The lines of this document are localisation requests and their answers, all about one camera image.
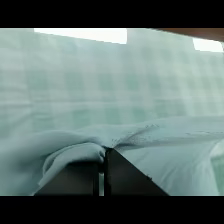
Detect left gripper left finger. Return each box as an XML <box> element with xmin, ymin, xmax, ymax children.
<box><xmin>34</xmin><ymin>160</ymin><xmax>100</xmax><ymax>197</ymax></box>

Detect light blue shirt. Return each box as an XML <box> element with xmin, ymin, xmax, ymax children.
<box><xmin>0</xmin><ymin>115</ymin><xmax>224</xmax><ymax>197</ymax></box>

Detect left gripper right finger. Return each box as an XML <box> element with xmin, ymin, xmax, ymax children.
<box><xmin>103</xmin><ymin>147</ymin><xmax>170</xmax><ymax>197</ymax></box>

